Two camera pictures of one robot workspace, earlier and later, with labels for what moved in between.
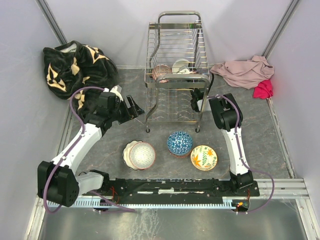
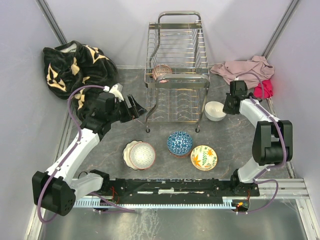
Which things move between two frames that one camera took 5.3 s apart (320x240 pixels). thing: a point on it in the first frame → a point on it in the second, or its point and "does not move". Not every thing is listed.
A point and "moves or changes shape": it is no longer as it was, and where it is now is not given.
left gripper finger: [125, 115] does not move
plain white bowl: [178, 63] moves or changes shape
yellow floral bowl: [203, 158] does not move
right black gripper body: [192, 94] → [227, 109]
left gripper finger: [134, 110] does not move
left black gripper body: [115, 113] does not move
